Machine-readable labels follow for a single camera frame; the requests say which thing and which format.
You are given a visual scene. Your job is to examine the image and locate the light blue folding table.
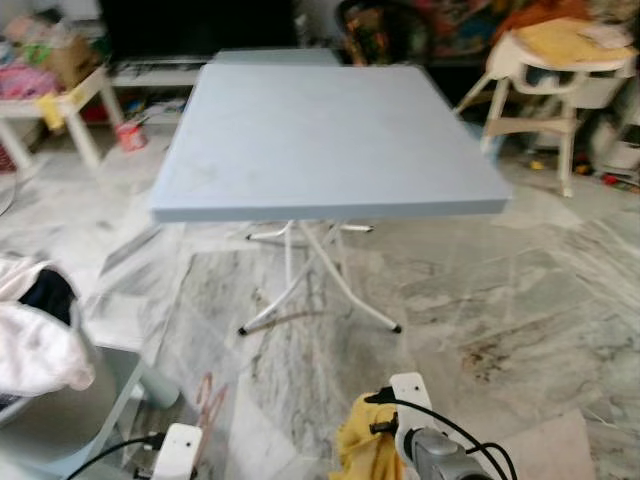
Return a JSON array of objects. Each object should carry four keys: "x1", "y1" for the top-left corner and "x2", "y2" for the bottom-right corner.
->
[{"x1": 150, "y1": 62, "x2": 513, "y2": 336}]

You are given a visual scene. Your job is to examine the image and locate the grey laundry basket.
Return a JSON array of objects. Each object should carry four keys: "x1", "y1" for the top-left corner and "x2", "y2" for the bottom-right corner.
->
[{"x1": 0, "y1": 300, "x2": 111, "y2": 466}]

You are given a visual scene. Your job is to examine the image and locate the white baby high chair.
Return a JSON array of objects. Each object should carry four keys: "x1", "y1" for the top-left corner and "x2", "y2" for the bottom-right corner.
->
[{"x1": 455, "y1": 25, "x2": 640, "y2": 199}]

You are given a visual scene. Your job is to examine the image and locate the brown cardboard box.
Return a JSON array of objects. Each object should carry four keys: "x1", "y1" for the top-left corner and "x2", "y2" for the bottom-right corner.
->
[{"x1": 40, "y1": 35, "x2": 101, "y2": 91}]

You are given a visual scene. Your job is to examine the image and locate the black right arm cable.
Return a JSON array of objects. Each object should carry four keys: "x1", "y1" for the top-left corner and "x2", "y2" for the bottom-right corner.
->
[{"x1": 365, "y1": 395, "x2": 519, "y2": 480}]

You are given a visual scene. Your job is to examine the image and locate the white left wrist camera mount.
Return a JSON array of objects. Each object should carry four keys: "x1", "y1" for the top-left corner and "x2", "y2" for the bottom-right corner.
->
[{"x1": 152, "y1": 423, "x2": 204, "y2": 480}]

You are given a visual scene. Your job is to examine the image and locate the orange high chair backrest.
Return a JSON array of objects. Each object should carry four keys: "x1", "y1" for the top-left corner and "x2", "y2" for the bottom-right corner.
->
[{"x1": 495, "y1": 0, "x2": 591, "y2": 41}]

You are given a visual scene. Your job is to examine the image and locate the yellow shirt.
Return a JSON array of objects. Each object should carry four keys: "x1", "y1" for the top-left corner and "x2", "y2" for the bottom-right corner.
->
[{"x1": 333, "y1": 393, "x2": 406, "y2": 480}]

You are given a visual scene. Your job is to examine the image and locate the small light blue table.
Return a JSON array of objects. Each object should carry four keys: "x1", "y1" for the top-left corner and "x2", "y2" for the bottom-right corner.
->
[{"x1": 210, "y1": 47, "x2": 343, "y2": 67}]

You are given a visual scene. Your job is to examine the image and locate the red printed box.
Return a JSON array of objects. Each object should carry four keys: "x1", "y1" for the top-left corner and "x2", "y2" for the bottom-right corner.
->
[{"x1": 115, "y1": 120, "x2": 149, "y2": 153}]

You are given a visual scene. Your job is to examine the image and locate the white side table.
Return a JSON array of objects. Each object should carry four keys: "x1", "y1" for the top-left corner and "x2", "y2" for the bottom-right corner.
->
[{"x1": 0, "y1": 65, "x2": 126, "y2": 171}]

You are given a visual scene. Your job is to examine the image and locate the pink patterned bag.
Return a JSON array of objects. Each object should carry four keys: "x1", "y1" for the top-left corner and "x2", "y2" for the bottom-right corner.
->
[{"x1": 0, "y1": 65, "x2": 56, "y2": 101}]

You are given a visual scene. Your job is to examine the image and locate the small pale cloth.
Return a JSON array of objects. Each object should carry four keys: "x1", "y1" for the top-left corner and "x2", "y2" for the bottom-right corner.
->
[{"x1": 580, "y1": 22, "x2": 633, "y2": 49}]

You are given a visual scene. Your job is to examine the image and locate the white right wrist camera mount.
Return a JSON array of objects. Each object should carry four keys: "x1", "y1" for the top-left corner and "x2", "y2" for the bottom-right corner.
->
[{"x1": 388, "y1": 372, "x2": 433, "y2": 441}]

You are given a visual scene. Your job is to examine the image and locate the black metal frame chair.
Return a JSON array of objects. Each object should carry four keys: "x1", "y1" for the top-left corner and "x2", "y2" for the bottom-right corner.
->
[{"x1": 338, "y1": 0, "x2": 436, "y2": 66}]

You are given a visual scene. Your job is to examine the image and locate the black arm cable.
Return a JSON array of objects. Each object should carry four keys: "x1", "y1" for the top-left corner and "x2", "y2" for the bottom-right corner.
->
[
  {"x1": 65, "y1": 432, "x2": 166, "y2": 480},
  {"x1": 365, "y1": 395, "x2": 519, "y2": 480}
]

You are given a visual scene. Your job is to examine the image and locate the small yellow cloth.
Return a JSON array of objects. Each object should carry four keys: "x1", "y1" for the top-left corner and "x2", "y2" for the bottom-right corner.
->
[{"x1": 38, "y1": 92, "x2": 66, "y2": 129}]

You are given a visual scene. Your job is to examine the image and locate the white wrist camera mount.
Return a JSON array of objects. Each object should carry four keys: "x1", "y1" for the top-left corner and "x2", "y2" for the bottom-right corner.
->
[
  {"x1": 152, "y1": 423, "x2": 204, "y2": 480},
  {"x1": 388, "y1": 372, "x2": 433, "y2": 441}
]

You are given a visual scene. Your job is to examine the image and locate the pink plastic clothes hanger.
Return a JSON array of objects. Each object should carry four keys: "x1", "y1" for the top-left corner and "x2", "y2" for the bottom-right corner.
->
[{"x1": 193, "y1": 372, "x2": 229, "y2": 463}]

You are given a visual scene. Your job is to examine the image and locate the dark navy garment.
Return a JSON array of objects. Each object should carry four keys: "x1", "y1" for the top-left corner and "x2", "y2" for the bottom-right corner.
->
[{"x1": 18, "y1": 268, "x2": 79, "y2": 326}]

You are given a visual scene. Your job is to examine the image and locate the black television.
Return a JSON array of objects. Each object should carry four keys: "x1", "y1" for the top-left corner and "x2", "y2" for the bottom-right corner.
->
[{"x1": 97, "y1": 0, "x2": 299, "y2": 63}]

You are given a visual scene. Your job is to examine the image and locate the white low tv cabinet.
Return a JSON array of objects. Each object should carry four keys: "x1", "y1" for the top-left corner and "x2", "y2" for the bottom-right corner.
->
[{"x1": 110, "y1": 60, "x2": 216, "y2": 111}]

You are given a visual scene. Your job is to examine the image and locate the small light blue box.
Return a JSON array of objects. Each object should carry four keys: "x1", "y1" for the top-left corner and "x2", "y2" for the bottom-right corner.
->
[{"x1": 468, "y1": 120, "x2": 501, "y2": 166}]

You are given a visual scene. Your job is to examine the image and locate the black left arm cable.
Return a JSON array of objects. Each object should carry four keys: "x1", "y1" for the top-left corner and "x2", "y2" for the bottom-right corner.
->
[{"x1": 65, "y1": 432, "x2": 166, "y2": 480}]

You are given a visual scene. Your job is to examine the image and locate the colourful toy pile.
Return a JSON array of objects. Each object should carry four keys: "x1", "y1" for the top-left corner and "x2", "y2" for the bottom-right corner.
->
[{"x1": 415, "y1": 0, "x2": 521, "y2": 56}]

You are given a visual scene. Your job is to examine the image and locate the yellow seat cushion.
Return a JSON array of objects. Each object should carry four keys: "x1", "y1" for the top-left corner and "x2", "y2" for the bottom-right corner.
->
[{"x1": 515, "y1": 18, "x2": 636, "y2": 69}]

